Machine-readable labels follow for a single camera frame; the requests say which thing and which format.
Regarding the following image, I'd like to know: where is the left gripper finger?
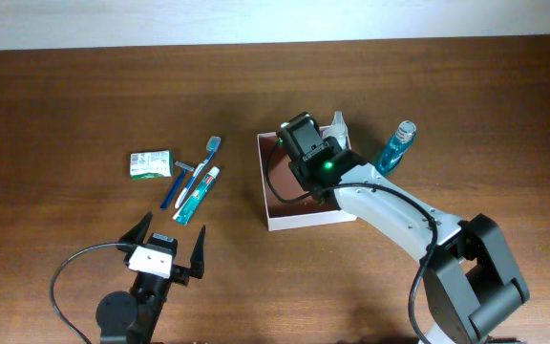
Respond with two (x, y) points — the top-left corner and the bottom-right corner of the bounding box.
(118, 211), (153, 245)
(189, 226), (205, 279)

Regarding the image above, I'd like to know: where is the purple hand soap pump bottle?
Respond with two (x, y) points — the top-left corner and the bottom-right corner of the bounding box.
(322, 111), (349, 149)

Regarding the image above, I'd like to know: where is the teal toothpaste tube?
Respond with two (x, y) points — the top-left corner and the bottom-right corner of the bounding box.
(173, 166), (220, 226)

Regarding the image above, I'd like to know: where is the blue mouthwash bottle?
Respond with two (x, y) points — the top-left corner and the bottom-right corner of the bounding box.
(373, 120), (417, 176)

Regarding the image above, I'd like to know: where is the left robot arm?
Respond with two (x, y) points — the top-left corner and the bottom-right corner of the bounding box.
(95, 213), (206, 344)

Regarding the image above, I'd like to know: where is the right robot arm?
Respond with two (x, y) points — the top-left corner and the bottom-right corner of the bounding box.
(276, 112), (530, 343)

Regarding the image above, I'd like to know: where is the white open cardboard box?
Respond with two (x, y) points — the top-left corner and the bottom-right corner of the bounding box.
(257, 132), (357, 231)

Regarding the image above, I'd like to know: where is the green white soap box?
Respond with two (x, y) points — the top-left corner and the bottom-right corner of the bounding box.
(129, 150), (174, 180)

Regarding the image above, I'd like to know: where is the blue disposable razor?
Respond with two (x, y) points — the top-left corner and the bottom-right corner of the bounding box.
(159, 161), (195, 210)

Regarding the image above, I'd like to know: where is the blue white toothbrush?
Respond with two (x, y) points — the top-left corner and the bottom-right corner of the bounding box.
(175, 136), (222, 208)

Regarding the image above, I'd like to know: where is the left black camera cable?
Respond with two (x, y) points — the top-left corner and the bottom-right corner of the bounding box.
(49, 242), (136, 344)

